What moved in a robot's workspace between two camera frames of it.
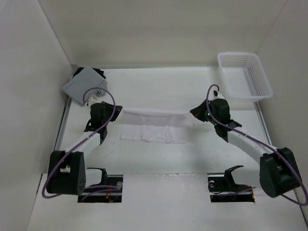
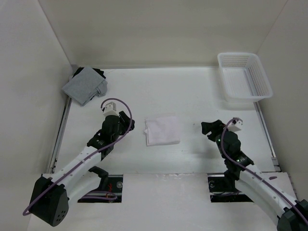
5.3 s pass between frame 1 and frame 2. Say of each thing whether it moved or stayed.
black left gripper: moved
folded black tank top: stayed
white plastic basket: stayed
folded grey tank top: stayed
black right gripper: moved
